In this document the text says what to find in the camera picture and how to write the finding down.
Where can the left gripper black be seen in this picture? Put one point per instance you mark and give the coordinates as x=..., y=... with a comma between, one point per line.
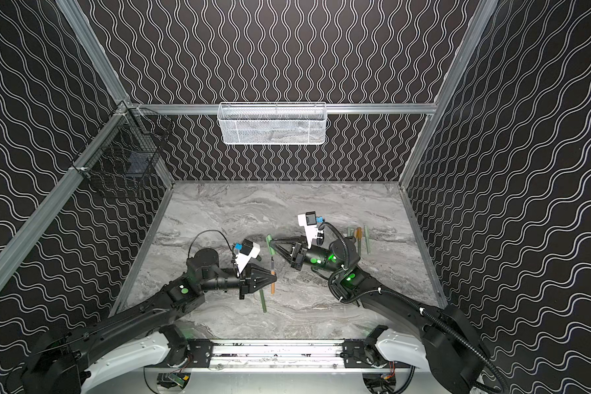
x=249, y=285

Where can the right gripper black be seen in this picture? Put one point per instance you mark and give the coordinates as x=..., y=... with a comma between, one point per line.
x=297, y=254

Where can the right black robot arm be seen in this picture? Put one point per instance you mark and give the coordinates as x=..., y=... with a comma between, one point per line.
x=413, y=310

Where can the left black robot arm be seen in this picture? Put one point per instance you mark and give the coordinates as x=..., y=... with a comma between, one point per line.
x=76, y=360

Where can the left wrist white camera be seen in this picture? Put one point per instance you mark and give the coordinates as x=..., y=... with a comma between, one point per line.
x=244, y=252

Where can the wrist white camera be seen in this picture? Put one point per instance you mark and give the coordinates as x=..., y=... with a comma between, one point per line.
x=312, y=223
x=244, y=252

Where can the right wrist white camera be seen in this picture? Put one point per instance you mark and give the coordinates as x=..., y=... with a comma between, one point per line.
x=312, y=223

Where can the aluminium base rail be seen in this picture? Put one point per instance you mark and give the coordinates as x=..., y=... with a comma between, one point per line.
x=379, y=350

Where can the white wire mesh basket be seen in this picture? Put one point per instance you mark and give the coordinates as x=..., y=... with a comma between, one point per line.
x=273, y=128

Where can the black wire mesh basket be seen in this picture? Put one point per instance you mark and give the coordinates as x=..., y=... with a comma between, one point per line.
x=129, y=163

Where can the aluminium frame back bar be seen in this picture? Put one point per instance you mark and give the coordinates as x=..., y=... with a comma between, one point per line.
x=258, y=108

